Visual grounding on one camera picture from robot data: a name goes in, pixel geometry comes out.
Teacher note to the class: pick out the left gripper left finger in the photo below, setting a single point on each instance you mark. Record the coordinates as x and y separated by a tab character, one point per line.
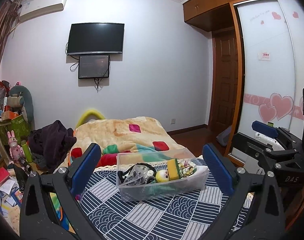
38	218

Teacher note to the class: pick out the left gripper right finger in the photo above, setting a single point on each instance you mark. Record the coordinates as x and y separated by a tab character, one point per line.
265	219

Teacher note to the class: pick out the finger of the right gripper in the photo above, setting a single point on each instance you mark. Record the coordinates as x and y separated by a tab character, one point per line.
265	129

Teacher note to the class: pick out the floral silk scarf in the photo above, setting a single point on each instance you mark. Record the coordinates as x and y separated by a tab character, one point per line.
186	168

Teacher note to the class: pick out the cream bag with black strap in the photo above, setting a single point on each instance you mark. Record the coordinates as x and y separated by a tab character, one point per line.
138	174

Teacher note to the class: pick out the yellow green sponge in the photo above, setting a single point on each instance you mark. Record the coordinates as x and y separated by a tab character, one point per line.
173	169

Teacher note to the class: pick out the yellow felt ball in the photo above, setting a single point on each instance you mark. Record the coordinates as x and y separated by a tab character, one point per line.
162	176

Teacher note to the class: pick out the white suitcase with stickers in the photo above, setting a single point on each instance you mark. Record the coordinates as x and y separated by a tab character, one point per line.
267	140

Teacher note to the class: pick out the brown wooden door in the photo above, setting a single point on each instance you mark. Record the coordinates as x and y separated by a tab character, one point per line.
225	75

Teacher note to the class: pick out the green bottle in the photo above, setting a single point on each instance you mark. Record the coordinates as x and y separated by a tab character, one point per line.
27	151

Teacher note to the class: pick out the pink rabbit figure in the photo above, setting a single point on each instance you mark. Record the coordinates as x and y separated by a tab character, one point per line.
16	151

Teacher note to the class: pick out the blue white patterned tablecloth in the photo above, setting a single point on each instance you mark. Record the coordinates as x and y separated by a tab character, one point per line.
184	216

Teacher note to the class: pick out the dark purple garment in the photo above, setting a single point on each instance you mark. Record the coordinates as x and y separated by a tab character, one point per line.
53	142

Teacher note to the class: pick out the white wardrobe sliding door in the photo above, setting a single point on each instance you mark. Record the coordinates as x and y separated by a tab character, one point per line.
273	52

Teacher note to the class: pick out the green storage box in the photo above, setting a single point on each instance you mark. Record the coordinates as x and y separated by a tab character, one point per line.
20	127

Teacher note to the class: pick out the clear plastic storage box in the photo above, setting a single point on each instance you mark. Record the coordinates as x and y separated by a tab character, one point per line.
159	161

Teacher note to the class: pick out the grey green plush toy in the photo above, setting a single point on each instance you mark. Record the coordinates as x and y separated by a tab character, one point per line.
20	99

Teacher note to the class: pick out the colourful fleece blanket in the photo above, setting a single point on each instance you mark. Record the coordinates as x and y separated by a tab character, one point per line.
124	136

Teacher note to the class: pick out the striped brown curtain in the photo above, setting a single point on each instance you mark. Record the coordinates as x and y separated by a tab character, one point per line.
8	16

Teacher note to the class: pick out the white air conditioner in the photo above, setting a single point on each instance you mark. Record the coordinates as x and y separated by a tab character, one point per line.
37	8

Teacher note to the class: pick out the small black wall monitor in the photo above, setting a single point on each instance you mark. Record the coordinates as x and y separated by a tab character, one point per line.
94	67

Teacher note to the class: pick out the black wall television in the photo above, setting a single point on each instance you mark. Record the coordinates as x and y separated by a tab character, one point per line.
95	38

